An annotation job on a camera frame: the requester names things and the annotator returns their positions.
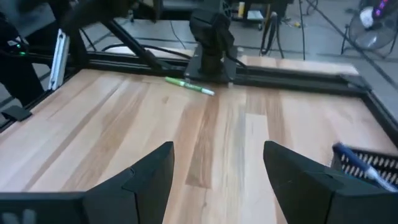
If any black cable bundle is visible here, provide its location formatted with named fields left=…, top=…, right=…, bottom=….
left=260, top=11, right=284, bottom=59

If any black floor fan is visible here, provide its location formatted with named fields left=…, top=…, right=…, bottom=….
left=340, top=0, right=398, bottom=58

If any green cap white marker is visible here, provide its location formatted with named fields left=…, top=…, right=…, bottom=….
left=164, top=76, right=216, bottom=97

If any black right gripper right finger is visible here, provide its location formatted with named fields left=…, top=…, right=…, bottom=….
left=263, top=141, right=398, bottom=224

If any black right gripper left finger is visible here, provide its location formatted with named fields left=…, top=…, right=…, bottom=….
left=82, top=141, right=175, bottom=224

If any black frame clip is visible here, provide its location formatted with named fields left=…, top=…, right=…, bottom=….
left=1, top=105, right=32, bottom=123

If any black mesh basket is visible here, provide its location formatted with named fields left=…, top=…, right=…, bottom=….
left=330, top=145, right=398, bottom=191

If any white marker dark label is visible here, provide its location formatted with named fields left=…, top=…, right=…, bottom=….
left=331, top=142, right=398, bottom=192

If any white aluminium bracket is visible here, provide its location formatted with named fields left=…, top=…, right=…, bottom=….
left=48, top=29, right=70, bottom=91

